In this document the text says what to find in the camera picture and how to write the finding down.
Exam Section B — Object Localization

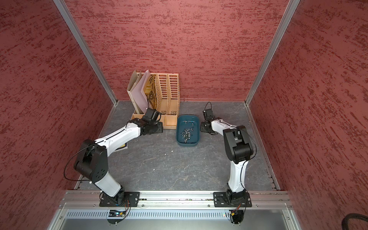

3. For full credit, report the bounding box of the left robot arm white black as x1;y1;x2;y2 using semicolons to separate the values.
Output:
70;108;163;208

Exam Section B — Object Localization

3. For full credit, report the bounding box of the beige plastic file organizer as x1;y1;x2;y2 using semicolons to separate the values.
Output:
131;73;180;129

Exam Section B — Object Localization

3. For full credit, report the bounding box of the patterned gold black booklet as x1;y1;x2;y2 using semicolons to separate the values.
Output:
144;74;157;109

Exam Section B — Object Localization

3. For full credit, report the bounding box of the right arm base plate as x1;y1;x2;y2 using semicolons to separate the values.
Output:
213;190;252;208

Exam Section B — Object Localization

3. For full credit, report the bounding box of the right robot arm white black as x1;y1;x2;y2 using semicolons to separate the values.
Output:
200;109;256;208

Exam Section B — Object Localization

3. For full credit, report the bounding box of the black cable bottom right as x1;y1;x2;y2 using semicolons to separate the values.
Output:
341;213;368;230

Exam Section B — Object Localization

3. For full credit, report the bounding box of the pile of silver wing nuts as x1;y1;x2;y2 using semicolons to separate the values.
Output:
181;121;194;143

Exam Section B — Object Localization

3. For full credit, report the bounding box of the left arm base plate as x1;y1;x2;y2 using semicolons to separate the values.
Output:
99;191;140;208

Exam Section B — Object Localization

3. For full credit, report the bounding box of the brown cardboard folder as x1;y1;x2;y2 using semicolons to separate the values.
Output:
127;70;142;114

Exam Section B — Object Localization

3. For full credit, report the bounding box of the aluminium front rail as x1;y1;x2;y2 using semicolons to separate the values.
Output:
58;190;294;210

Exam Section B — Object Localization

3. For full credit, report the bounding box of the teal plastic storage tray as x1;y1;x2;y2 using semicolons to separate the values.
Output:
176;115;200;147

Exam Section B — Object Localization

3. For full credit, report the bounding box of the pink paper folder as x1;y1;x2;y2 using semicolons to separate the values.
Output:
132;70;151;114

